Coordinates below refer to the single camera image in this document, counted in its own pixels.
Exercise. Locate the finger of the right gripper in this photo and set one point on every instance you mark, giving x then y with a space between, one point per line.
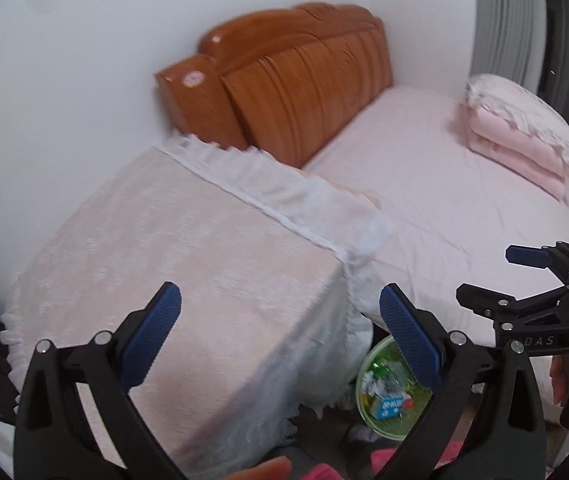
554 258
494 305

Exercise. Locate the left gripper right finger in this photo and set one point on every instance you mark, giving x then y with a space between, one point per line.
506 439

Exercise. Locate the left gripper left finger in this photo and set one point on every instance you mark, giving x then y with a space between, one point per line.
53 438

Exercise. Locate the blue white milk carton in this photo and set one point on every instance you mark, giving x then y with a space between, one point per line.
390 406

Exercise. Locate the green trash bin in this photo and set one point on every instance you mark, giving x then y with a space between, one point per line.
385 371

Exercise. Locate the left hand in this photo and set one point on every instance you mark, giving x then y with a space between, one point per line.
278 468

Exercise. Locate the pink bed sheet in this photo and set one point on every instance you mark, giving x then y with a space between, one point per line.
454 212

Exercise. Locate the folded pink quilt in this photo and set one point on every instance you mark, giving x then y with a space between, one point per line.
511 126

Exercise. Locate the pink lace table cover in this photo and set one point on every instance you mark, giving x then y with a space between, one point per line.
277 283

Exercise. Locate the grey curtain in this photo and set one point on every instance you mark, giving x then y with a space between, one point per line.
510 40

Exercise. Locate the wooden headboard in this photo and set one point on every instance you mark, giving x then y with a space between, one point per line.
286 81

